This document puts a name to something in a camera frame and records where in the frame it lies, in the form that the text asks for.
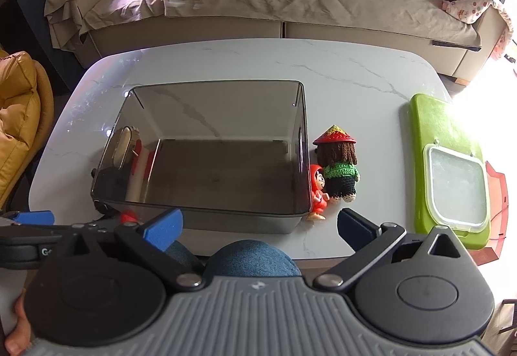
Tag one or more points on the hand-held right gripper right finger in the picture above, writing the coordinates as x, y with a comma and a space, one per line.
355, 224

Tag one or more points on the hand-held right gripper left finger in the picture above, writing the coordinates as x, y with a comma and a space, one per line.
161, 227

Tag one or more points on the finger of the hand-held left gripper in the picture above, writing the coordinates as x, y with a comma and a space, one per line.
101, 227
36, 217

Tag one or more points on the small red toy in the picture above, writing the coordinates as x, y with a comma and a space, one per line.
129, 217

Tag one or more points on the green plastic board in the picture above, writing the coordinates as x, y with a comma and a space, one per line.
428, 125

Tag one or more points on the white marble desktop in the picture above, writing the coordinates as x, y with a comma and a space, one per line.
242, 65

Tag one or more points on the person's left hand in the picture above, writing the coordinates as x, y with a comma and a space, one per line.
18, 335

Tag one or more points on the person's left leg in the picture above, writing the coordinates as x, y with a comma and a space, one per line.
183, 255

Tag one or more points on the person's leg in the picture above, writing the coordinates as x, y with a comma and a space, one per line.
250, 259
183, 255

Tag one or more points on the red hooded figurine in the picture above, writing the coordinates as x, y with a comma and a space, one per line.
319, 198

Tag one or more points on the crochet doll with conical hat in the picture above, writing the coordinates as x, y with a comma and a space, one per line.
339, 174

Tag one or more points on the white and red cylinder toy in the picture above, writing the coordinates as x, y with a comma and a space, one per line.
139, 174

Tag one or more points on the smoked transparent storage box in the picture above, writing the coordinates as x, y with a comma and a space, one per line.
222, 178

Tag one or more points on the wooden toy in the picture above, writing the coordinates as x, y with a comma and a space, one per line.
123, 146

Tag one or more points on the person's right leg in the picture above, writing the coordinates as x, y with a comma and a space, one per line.
250, 259

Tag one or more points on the yellow leather chair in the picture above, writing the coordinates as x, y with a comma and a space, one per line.
20, 117

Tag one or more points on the clear plastic container lid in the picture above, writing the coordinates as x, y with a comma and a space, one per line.
456, 186

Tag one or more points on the beige sofa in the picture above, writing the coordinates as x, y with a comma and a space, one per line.
343, 30

